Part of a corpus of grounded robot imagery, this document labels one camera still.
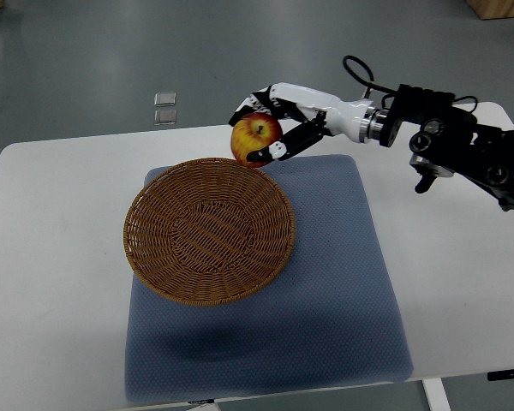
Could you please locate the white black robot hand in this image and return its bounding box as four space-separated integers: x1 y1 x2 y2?
229 82 380 163

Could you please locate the red yellow apple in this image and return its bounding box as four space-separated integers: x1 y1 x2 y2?
230 112 283 168

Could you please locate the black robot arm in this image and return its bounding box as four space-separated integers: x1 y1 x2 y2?
368 85 514 211

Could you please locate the brown wicker basket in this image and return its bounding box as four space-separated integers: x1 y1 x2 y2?
123 158 296 307

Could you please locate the wooden box corner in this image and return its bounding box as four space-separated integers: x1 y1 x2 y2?
467 0 514 20

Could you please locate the upper metal floor plate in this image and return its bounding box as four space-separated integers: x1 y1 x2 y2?
154 92 176 107

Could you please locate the blue grey cloth mat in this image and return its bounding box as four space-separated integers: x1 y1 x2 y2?
125 155 413 404

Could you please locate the white table leg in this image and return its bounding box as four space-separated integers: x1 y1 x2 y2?
421 378 451 411

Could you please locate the black table control panel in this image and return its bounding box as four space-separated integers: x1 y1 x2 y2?
487 369 514 382

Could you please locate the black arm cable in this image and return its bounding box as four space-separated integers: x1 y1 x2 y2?
342 55 402 98

